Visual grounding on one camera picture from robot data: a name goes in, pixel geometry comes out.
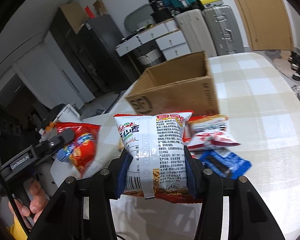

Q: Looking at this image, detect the white drawer desk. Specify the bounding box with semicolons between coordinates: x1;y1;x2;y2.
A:
116;18;191;60

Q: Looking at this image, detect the silver grey suitcase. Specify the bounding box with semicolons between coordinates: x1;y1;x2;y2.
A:
203;5;244;56

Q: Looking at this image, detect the wooden door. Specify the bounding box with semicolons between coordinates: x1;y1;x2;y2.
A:
234;0;293;50

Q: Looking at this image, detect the grey oval mirror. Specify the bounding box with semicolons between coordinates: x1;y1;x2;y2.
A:
124;3;155;33

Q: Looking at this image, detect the black cabinet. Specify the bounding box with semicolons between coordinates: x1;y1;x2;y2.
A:
49;3;140;97

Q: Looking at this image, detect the blue cookie packet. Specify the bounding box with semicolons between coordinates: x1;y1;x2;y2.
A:
199;148;251;179

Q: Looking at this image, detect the woven laundry basket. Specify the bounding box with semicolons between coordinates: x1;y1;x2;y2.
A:
137;48;165;68

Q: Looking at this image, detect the white red small snack bag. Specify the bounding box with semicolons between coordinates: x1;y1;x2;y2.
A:
183;114;240;151

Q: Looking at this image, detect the brown cardboard SF box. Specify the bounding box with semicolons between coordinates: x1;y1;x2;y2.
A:
126;51;220;115

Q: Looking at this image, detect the beige suitcase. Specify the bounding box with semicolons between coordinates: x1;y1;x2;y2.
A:
174;9;217;57

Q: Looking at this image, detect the yellow sleeve forearm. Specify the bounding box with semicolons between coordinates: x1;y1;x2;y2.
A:
10;216;27;240

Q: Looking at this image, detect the person's left hand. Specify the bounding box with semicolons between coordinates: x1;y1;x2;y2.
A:
14;178;48;230

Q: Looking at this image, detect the white red noodle snack bag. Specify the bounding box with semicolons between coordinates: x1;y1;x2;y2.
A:
114;111;202;204

